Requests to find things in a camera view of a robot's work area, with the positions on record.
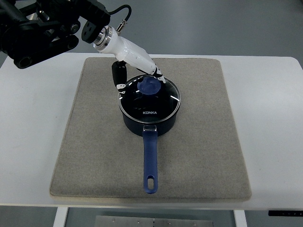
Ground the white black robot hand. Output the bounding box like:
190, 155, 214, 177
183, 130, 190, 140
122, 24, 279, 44
93, 26, 166, 96

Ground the glass pot lid blue knob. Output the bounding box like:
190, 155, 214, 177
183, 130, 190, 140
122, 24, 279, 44
118, 74, 181, 123

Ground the dark blue saucepan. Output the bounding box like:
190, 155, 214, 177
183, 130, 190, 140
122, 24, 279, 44
121, 111, 177, 194

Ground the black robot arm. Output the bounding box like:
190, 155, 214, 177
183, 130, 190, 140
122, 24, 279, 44
0, 0, 110, 69

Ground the beige felt mat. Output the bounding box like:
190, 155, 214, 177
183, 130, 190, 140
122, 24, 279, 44
50, 57, 251, 203

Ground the white table leg left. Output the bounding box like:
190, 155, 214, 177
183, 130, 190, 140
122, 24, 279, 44
53, 207, 69, 227

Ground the white table leg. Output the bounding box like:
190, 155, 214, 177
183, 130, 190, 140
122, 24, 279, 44
233, 210, 248, 227
53, 207, 69, 227

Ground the white table leg right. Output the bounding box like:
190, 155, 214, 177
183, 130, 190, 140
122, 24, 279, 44
233, 210, 248, 227

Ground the black desk control panel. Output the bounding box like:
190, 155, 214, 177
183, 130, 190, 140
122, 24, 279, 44
268, 210, 303, 217

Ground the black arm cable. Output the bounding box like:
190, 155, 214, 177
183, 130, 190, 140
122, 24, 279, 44
107, 5, 133, 33

